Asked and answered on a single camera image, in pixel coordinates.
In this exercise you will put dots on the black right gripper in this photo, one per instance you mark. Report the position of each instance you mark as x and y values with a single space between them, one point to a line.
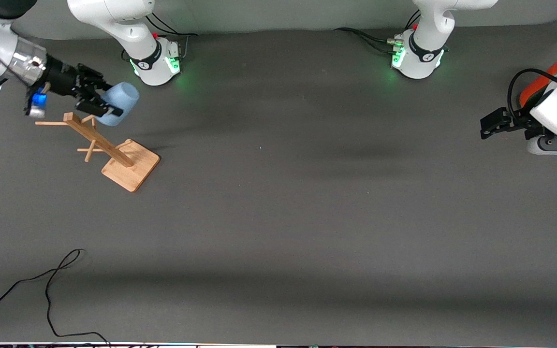
61 77

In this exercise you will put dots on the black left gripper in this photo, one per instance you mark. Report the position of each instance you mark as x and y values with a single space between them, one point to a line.
516 122

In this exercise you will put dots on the light blue cup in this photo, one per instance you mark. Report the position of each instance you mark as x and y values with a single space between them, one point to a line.
124 99

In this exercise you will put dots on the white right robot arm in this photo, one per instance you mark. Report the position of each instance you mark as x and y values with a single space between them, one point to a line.
128 29

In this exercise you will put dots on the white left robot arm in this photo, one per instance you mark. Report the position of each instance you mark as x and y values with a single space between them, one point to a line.
428 29

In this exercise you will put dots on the wooden cup rack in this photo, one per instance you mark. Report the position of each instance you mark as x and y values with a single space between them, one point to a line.
131 166

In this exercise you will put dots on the orange can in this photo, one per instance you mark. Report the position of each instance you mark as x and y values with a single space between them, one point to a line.
535 89

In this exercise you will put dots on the dark grey table cloth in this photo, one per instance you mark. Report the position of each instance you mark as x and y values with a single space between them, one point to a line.
307 217

